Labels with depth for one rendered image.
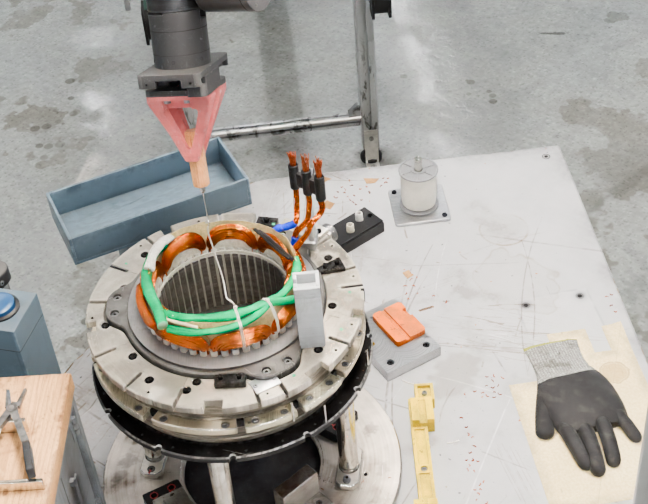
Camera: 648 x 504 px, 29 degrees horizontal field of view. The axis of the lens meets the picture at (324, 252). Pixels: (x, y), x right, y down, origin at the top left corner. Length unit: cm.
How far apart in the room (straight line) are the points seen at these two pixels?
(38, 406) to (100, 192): 40
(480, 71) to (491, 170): 165
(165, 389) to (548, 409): 58
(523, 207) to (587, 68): 176
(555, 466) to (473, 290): 34
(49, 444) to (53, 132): 237
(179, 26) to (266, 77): 253
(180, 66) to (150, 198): 49
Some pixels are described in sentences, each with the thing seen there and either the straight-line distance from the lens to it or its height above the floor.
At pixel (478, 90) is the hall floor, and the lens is 366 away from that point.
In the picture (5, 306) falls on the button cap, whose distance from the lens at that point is 158.
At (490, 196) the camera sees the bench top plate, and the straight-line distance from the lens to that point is 206.
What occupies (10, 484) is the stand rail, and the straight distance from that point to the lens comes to 134.
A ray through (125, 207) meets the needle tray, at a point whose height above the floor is 102.
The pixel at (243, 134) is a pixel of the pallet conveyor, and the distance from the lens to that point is 332.
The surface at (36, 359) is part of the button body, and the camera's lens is 163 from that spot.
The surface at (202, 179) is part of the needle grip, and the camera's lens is 130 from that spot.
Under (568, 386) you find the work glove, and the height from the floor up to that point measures 80.
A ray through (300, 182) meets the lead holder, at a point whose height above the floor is 121.
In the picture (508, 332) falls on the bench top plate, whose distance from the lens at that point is 183.
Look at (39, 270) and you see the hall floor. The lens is 324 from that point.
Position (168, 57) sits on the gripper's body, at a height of 142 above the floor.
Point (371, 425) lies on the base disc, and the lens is 168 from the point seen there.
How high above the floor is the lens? 209
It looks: 42 degrees down
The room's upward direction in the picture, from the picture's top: 5 degrees counter-clockwise
